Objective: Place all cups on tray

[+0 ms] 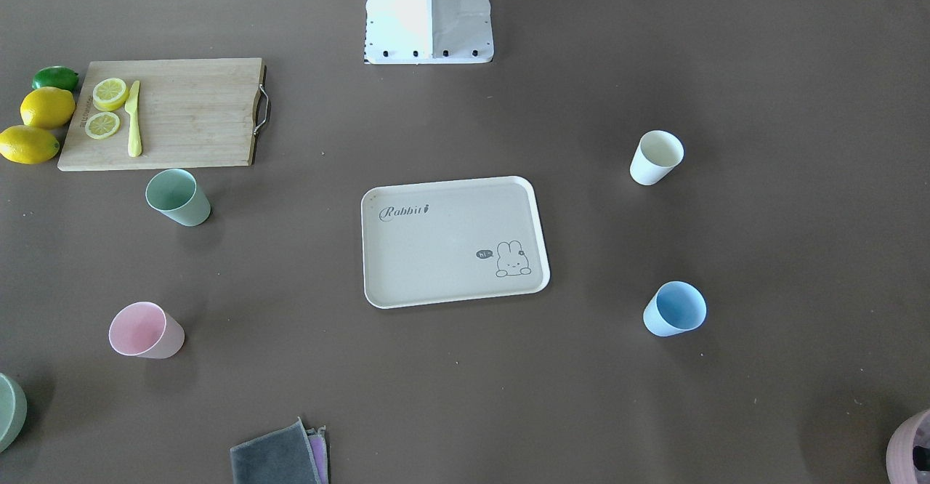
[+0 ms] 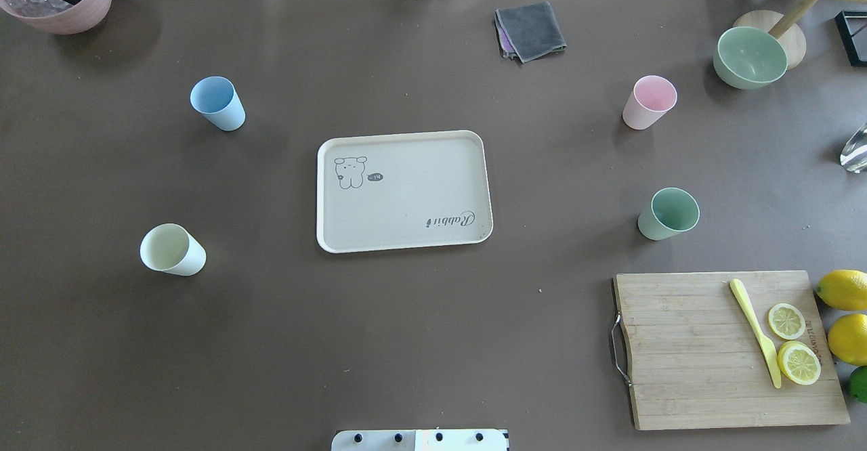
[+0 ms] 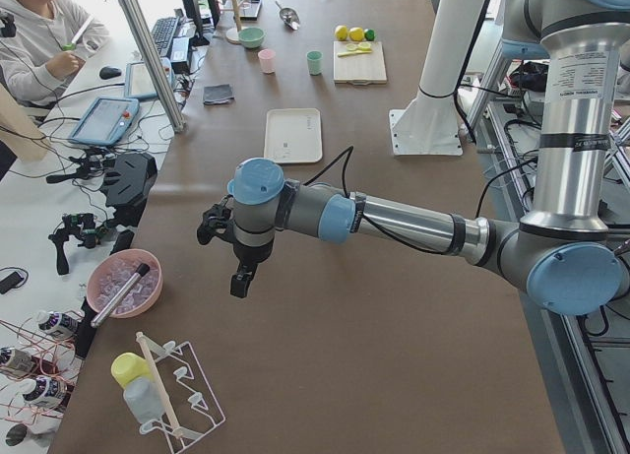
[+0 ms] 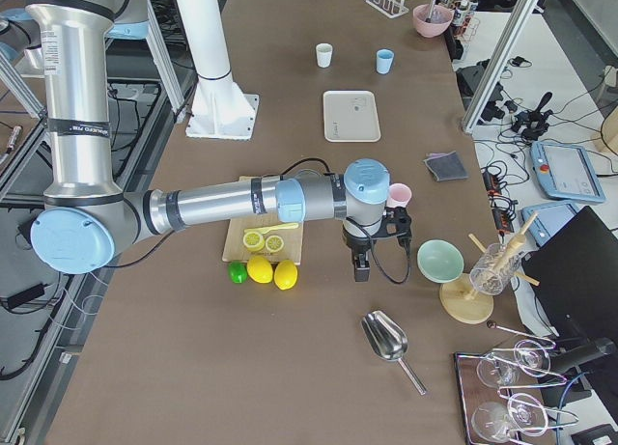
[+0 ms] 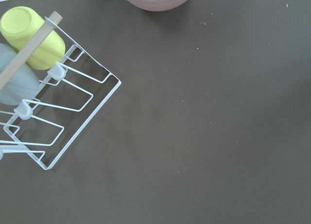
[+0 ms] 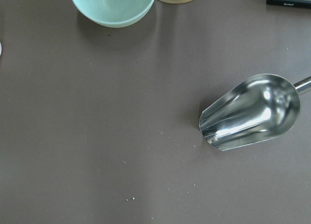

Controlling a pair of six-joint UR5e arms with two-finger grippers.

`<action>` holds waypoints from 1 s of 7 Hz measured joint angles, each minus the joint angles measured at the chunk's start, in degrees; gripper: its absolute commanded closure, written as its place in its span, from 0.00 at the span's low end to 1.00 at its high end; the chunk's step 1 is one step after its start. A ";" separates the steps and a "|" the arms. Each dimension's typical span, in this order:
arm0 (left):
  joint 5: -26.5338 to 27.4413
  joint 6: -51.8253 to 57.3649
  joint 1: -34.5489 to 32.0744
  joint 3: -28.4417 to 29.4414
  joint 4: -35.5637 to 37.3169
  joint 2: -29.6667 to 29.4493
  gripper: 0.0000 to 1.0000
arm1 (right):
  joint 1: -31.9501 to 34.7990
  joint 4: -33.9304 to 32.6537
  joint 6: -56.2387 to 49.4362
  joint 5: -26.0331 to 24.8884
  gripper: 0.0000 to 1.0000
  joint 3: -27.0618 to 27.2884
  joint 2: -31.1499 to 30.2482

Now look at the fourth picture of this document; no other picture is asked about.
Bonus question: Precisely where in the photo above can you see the wooden cup tree stand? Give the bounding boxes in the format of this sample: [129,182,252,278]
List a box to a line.
[439,213,540,324]

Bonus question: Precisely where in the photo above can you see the green lime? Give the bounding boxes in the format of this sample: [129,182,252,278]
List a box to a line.
[228,262,248,284]

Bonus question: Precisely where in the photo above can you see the grey folded cloth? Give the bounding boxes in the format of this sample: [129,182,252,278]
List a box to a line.
[424,151,468,182]

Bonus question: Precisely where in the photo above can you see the wine glass rack tray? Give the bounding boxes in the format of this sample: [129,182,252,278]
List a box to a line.
[454,339,578,444]

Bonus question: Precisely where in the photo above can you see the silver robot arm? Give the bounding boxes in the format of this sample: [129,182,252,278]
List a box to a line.
[24,0,411,282]

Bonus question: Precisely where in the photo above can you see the aluminium frame post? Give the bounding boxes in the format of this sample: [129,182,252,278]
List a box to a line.
[462,0,539,135]

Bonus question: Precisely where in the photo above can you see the lemon half right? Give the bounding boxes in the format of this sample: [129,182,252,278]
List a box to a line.
[265,235,285,254]

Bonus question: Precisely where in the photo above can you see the lemon half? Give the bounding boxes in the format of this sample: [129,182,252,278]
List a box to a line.
[242,232,265,253]
[265,235,285,254]

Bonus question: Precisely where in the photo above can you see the lemon half left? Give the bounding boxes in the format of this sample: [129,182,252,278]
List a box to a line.
[242,232,265,253]

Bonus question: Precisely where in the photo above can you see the cream white cup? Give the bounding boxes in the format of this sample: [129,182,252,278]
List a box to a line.
[315,42,333,69]

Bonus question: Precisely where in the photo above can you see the cream rabbit tray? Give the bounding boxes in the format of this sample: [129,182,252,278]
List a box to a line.
[323,91,381,143]

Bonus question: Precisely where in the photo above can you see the yellow plastic knife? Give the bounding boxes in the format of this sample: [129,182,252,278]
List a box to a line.
[244,222,299,235]

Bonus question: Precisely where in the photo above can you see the teach pendant tablet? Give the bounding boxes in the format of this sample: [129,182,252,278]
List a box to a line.
[530,141,605,204]

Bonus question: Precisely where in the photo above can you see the bamboo cutting board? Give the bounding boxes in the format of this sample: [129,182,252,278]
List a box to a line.
[221,175,307,266]

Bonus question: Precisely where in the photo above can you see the pink cup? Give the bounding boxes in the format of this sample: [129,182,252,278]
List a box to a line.
[386,183,412,209]

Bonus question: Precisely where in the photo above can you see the pink mixing bowl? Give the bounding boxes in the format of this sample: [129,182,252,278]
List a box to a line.
[412,4,454,38]

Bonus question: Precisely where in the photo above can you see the clear glass on stand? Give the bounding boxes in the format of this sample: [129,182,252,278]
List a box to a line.
[469,243,523,295]

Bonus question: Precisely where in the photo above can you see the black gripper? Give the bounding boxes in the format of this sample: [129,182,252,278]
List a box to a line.
[343,207,411,282]

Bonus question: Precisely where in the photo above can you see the black monitor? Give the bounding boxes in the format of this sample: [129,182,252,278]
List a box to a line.
[522,207,617,341]

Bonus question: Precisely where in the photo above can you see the white wire rack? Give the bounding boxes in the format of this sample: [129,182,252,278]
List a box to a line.
[365,0,409,19]

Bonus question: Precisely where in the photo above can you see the metal scoop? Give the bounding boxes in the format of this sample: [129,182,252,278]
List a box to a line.
[361,310,428,396]

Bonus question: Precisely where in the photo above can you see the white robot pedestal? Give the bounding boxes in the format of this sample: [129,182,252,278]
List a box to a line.
[176,0,259,141]

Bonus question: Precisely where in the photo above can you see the yellow lemon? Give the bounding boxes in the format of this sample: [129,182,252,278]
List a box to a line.
[273,260,298,291]
[246,255,274,284]

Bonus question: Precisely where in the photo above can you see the light blue cup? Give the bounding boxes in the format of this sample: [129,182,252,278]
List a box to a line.
[376,49,395,74]

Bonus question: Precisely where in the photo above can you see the yellow lemon right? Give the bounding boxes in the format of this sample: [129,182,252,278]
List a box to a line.
[273,260,298,291]

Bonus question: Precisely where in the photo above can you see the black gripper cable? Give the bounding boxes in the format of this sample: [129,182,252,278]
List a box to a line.
[359,212,412,286]

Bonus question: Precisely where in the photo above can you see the mint green bowl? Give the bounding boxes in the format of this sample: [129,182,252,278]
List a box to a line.
[417,239,464,284]

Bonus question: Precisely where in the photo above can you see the yellow lemon left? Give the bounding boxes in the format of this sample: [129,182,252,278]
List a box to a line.
[246,255,274,284]

